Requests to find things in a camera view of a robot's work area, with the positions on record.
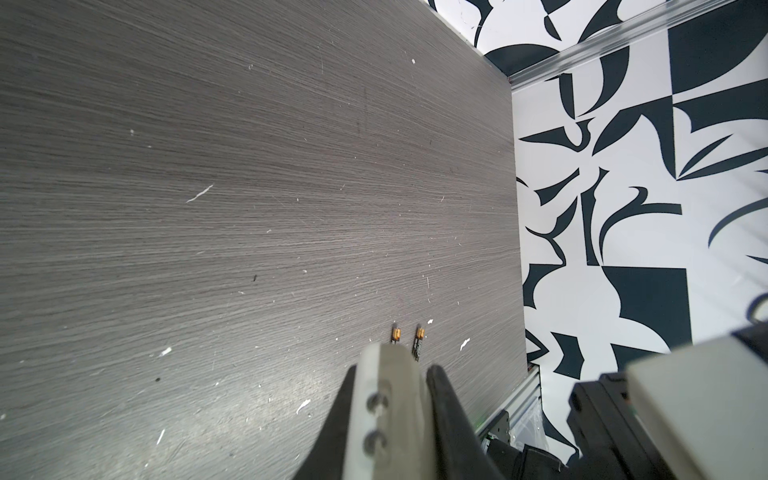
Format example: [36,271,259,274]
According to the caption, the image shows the right AAA battery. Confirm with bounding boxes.
[411,324,425,362]

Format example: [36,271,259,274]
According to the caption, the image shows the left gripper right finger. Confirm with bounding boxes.
[426,365,502,479]

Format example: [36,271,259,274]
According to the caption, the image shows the white remote control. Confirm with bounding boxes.
[342,343,438,480]

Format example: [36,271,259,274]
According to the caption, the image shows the aaa battery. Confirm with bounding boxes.
[411,324,425,362]
[390,323,401,344]

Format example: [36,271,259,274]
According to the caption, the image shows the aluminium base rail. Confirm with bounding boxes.
[476,364,549,451]

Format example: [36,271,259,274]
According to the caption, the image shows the left AAA battery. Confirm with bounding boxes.
[390,323,401,344]

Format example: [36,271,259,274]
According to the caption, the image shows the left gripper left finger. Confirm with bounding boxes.
[294,365,356,480]

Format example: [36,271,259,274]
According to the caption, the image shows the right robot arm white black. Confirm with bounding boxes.
[487,323,767,479]

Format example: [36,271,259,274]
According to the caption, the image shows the aluminium frame back bar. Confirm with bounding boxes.
[508,0,734,92]

